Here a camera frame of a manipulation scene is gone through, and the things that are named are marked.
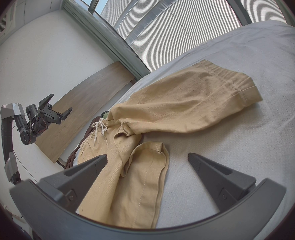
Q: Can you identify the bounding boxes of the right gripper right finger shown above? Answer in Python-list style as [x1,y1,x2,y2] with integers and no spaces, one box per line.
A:
[188,153,257,213]

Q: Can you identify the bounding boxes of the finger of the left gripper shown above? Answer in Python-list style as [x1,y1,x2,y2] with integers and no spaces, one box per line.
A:
[60,107,73,121]
[38,94,54,109]

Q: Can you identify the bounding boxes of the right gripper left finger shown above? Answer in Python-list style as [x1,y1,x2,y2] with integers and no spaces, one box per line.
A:
[39,155,108,211]

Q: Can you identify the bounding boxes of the beige trousers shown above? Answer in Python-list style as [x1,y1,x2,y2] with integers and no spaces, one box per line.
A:
[76,60,263,229]

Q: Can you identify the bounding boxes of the bed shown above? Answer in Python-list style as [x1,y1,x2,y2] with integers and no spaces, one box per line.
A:
[35,19,295,230]

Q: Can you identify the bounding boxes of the brown garment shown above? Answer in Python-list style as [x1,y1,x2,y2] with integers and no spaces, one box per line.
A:
[64,124,99,170]

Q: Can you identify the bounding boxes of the window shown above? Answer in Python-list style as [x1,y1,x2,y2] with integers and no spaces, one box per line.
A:
[74,0,288,73]

